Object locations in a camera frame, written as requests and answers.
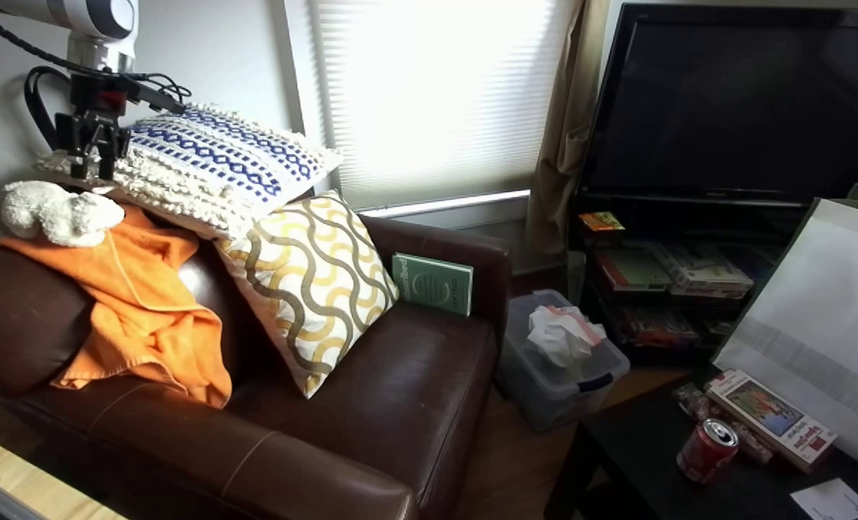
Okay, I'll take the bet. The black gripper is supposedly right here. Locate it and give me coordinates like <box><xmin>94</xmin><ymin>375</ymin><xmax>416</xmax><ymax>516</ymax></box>
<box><xmin>56</xmin><ymin>75</ymin><xmax>130</xmax><ymax>182</ymax></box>

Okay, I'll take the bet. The white teddy bear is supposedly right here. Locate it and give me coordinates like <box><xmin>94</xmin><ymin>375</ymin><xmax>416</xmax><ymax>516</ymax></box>
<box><xmin>0</xmin><ymin>180</ymin><xmax>125</xmax><ymax>248</ymax></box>

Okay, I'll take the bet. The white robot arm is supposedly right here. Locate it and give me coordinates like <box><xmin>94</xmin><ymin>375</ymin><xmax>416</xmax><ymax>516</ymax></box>
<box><xmin>0</xmin><ymin>0</ymin><xmax>138</xmax><ymax>182</ymax></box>

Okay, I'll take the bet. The orange towel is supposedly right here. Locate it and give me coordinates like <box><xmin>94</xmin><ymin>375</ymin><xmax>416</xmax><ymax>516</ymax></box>
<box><xmin>0</xmin><ymin>206</ymin><xmax>231</xmax><ymax>409</ymax></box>

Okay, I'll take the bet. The blue white woven pillow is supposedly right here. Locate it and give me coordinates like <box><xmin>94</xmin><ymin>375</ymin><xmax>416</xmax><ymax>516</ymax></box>
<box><xmin>117</xmin><ymin>104</ymin><xmax>342</xmax><ymax>240</ymax></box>

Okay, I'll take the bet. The yellow grey wave pillow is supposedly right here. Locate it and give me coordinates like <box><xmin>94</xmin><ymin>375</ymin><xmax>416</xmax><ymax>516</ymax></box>
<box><xmin>218</xmin><ymin>195</ymin><xmax>400</xmax><ymax>399</ymax></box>

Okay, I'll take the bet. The white window blind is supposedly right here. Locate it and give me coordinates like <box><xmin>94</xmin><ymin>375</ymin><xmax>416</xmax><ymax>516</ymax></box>
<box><xmin>310</xmin><ymin>0</ymin><xmax>582</xmax><ymax>208</ymax></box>

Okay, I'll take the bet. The green book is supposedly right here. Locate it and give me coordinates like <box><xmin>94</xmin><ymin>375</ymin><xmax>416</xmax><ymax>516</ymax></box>
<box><xmin>393</xmin><ymin>253</ymin><xmax>474</xmax><ymax>316</ymax></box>

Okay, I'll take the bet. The light wooden table edge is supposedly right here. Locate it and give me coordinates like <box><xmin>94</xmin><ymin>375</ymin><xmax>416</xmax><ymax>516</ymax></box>
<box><xmin>0</xmin><ymin>445</ymin><xmax>125</xmax><ymax>520</ymax></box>

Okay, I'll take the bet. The brown leather sofa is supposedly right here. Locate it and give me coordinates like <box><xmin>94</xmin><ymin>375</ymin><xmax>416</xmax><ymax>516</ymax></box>
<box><xmin>0</xmin><ymin>221</ymin><xmax>511</xmax><ymax>520</ymax></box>

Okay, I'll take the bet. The beige curtain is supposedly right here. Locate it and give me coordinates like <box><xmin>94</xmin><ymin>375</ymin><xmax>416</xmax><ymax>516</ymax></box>
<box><xmin>527</xmin><ymin>0</ymin><xmax>611</xmax><ymax>256</ymax></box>

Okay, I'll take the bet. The clear plastic storage bin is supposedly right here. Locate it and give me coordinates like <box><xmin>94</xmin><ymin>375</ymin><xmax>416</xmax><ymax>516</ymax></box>
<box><xmin>497</xmin><ymin>289</ymin><xmax>631</xmax><ymax>433</ymax></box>

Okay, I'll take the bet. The stack of books on shelf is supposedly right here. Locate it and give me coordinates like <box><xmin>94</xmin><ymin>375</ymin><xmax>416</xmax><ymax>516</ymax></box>
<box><xmin>592</xmin><ymin>243</ymin><xmax>754</xmax><ymax>302</ymax></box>

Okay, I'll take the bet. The black tv stand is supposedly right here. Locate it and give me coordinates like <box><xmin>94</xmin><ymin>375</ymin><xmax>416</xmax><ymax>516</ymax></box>
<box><xmin>567</xmin><ymin>198</ymin><xmax>806</xmax><ymax>368</ymax></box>

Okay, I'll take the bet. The black coffee table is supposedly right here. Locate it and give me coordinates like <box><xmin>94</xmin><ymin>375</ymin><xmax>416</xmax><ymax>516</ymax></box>
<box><xmin>544</xmin><ymin>387</ymin><xmax>858</xmax><ymax>520</ymax></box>

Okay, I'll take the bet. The black flat screen television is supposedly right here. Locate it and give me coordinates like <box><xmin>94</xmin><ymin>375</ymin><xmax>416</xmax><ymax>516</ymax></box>
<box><xmin>582</xmin><ymin>3</ymin><xmax>858</xmax><ymax>206</ymax></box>

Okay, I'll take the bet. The red soda can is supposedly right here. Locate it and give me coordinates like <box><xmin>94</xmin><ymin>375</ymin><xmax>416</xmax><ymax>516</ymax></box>
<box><xmin>676</xmin><ymin>419</ymin><xmax>739</xmax><ymax>487</ymax></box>

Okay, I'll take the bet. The colourful game box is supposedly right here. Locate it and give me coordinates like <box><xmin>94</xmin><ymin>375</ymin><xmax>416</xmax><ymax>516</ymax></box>
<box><xmin>705</xmin><ymin>371</ymin><xmax>838</xmax><ymax>471</ymax></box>

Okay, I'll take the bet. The white paper bag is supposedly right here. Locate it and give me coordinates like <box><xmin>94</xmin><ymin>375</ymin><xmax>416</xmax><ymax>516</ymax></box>
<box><xmin>713</xmin><ymin>199</ymin><xmax>858</xmax><ymax>461</ymax></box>

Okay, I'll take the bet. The white paper sheet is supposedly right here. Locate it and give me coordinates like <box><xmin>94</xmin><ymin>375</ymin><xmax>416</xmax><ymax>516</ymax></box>
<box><xmin>791</xmin><ymin>481</ymin><xmax>858</xmax><ymax>520</ymax></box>

